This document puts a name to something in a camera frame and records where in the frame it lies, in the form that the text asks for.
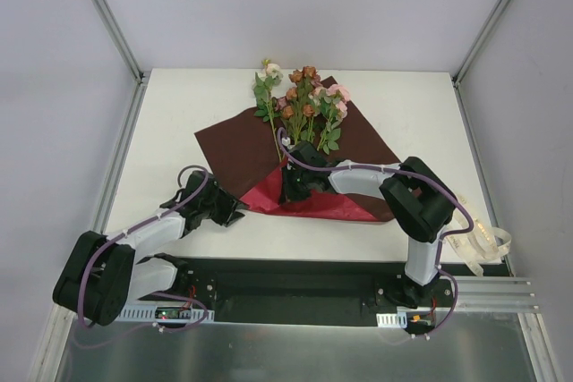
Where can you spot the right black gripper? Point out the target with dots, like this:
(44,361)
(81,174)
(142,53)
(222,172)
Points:
(291,186)

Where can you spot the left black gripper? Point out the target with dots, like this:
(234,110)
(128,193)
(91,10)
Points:
(222,207)

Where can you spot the dark red wrapping cloth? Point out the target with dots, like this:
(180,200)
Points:
(243,158)

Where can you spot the orange brown rose stem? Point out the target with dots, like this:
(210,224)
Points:
(303,81)

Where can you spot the small pink rose stem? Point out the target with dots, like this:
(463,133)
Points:
(328,141)

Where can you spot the mauve rose stem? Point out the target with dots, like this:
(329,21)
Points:
(283,108)

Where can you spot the white rose stem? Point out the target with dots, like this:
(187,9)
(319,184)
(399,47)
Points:
(265,81)

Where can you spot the light pink rose stem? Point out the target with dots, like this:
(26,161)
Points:
(323,106)

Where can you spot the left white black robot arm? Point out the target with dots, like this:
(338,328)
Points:
(104,272)

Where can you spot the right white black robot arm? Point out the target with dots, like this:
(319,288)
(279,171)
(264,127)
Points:
(420,203)

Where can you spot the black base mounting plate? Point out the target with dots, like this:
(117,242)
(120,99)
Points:
(309,293)

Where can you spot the cream printed ribbon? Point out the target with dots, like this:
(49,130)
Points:
(484,244)

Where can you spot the left white cable duct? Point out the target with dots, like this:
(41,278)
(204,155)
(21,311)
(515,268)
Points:
(164,314)

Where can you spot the white cable duct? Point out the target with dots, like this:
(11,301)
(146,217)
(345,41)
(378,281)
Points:
(164,314)
(392,320)

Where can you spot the right white cable duct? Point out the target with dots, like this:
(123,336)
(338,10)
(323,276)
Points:
(392,320)

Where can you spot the left aluminium frame post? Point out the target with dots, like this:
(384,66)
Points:
(114,31)

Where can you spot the aluminium frame post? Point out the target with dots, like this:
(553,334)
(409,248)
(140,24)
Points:
(114,31)
(485,32)

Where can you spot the aluminium front rail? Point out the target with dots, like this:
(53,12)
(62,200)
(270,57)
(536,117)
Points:
(493,292)

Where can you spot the right aluminium frame post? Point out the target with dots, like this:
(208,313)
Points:
(485,32)

